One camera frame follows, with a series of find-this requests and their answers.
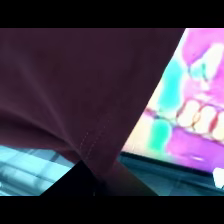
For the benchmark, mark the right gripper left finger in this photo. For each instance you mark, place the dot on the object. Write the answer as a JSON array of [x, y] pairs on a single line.
[[71, 181]]

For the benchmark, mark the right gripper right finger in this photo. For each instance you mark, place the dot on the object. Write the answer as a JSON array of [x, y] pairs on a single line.
[[128, 186]]

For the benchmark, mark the maroon T-shirt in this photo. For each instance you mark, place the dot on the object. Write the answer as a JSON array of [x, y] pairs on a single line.
[[73, 86]]

